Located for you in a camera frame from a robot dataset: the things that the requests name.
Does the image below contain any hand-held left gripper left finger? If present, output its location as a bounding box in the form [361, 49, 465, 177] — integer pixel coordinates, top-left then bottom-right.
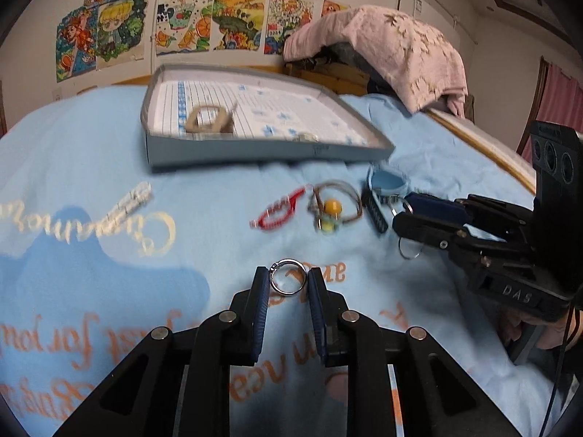
[52, 266, 270, 437]

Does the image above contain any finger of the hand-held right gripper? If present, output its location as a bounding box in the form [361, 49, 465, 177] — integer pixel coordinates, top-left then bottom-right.
[403, 192, 537, 243]
[392, 212, 537, 284]

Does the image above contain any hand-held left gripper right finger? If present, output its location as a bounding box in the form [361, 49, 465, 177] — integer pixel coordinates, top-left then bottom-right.
[307, 268, 524, 437]

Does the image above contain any metal key ring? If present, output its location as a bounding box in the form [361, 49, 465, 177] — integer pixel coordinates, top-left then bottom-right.
[391, 195, 424, 261]

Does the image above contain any light blue bangle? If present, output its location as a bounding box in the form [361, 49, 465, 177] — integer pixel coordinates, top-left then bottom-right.
[367, 165, 408, 196]

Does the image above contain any black comb-like keychain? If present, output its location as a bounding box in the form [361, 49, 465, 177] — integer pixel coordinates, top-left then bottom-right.
[363, 190, 389, 235]

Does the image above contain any silver ring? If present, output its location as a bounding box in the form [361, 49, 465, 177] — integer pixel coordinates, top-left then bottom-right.
[268, 259, 305, 295]

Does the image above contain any red carabiner clip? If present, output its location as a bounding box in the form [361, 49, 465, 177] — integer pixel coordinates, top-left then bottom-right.
[250, 186, 313, 233]

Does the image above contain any wire bracelet with yellow bead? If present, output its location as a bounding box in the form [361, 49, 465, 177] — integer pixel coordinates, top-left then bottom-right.
[307, 181, 364, 234]

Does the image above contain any shallow grey cardboard box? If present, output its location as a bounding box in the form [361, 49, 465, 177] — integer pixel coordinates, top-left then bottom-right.
[140, 64, 396, 168]

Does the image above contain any person's right hand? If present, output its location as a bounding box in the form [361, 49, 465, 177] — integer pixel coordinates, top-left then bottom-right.
[497, 308, 583, 352]

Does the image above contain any pink flowered cloth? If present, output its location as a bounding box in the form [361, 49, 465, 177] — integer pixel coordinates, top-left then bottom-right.
[283, 5, 468, 117]

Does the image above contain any dark grey bundle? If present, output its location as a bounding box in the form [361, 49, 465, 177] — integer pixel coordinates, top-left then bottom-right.
[314, 41, 379, 70]

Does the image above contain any tan carabiner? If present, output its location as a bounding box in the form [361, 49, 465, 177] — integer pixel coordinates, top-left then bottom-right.
[184, 104, 238, 136]

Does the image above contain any white air conditioner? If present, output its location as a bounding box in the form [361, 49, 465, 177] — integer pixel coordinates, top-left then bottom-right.
[397, 0, 461, 23]

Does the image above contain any wooden bed frame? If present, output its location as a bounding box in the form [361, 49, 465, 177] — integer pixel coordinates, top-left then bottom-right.
[75, 61, 538, 194]

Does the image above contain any black cable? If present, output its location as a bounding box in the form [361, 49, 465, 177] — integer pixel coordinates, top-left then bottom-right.
[541, 307, 575, 437]

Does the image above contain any group of colourful wall drawings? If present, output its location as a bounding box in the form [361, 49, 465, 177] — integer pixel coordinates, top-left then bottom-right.
[55, 0, 351, 83]

